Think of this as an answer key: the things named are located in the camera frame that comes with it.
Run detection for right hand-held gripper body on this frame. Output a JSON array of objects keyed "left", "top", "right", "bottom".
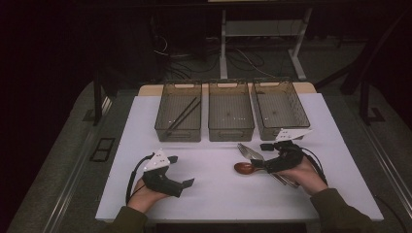
[{"left": 263, "top": 128, "right": 314, "bottom": 175}]

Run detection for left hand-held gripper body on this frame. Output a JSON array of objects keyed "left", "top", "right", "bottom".
[{"left": 142, "top": 149, "right": 185, "bottom": 198}]

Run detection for metal knife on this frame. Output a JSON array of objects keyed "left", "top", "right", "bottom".
[{"left": 247, "top": 148, "right": 301, "bottom": 189}]

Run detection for red-brown wooden spoon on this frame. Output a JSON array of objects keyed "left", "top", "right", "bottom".
[{"left": 233, "top": 161, "right": 260, "bottom": 176}]

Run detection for metal fork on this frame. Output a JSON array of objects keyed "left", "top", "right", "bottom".
[{"left": 237, "top": 143, "right": 294, "bottom": 188}]

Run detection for clear brown plastic bin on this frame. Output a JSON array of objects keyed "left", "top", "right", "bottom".
[
  {"left": 251, "top": 78, "right": 311, "bottom": 142},
  {"left": 154, "top": 81, "right": 203, "bottom": 143},
  {"left": 207, "top": 80, "right": 256, "bottom": 143}
]

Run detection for person's left hand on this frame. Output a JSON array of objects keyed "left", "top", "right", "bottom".
[{"left": 126, "top": 178, "right": 169, "bottom": 215}]

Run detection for person's right hand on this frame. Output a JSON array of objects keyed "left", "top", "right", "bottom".
[{"left": 278, "top": 156, "right": 328, "bottom": 197}]

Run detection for white table cover board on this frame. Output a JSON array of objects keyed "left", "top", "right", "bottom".
[{"left": 95, "top": 92, "right": 384, "bottom": 224}]

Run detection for black upright stand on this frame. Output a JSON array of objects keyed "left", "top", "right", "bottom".
[
  {"left": 82, "top": 69, "right": 113, "bottom": 127},
  {"left": 359, "top": 78, "right": 387, "bottom": 126}
]

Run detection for black slanted stand leg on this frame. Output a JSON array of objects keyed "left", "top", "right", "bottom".
[{"left": 339, "top": 10, "right": 410, "bottom": 95}]

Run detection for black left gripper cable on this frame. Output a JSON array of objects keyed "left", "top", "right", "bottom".
[{"left": 125, "top": 152, "right": 155, "bottom": 206}]

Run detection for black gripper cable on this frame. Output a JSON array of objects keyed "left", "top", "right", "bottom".
[
  {"left": 299, "top": 147, "right": 328, "bottom": 187},
  {"left": 125, "top": 152, "right": 155, "bottom": 206}
]

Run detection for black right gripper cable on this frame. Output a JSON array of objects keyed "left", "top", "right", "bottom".
[{"left": 299, "top": 147, "right": 328, "bottom": 187}]

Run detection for white floor cable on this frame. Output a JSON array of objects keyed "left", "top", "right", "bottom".
[{"left": 237, "top": 48, "right": 277, "bottom": 80}]

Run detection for black looped floor cable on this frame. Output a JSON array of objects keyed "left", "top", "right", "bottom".
[{"left": 225, "top": 48, "right": 265, "bottom": 74}]

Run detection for metal floor rail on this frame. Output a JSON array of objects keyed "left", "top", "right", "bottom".
[
  {"left": 356, "top": 120, "right": 412, "bottom": 210},
  {"left": 42, "top": 96, "right": 113, "bottom": 233}
]

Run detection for white metal stand frame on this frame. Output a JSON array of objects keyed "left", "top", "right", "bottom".
[{"left": 219, "top": 8, "right": 314, "bottom": 82}]

